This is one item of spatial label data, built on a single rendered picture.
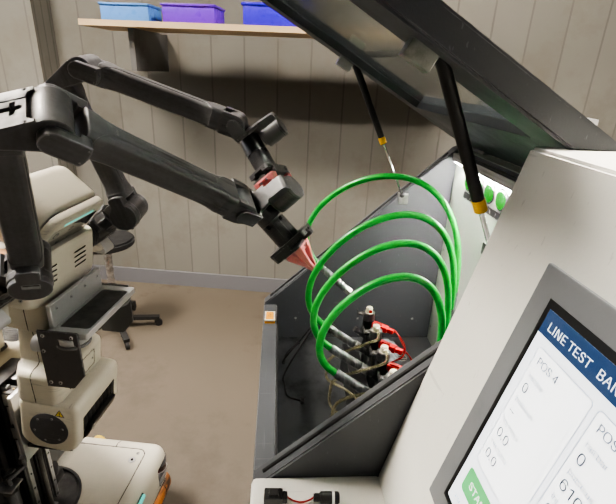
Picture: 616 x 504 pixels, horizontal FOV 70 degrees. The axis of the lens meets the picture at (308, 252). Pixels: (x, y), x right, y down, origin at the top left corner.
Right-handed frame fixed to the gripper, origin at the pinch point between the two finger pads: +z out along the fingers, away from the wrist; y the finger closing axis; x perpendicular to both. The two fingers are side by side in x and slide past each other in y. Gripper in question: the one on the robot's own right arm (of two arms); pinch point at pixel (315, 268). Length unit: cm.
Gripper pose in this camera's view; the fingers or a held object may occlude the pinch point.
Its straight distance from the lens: 100.4
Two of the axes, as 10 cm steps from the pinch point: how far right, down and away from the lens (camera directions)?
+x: 2.1, -3.6, 9.1
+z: 6.6, 7.4, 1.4
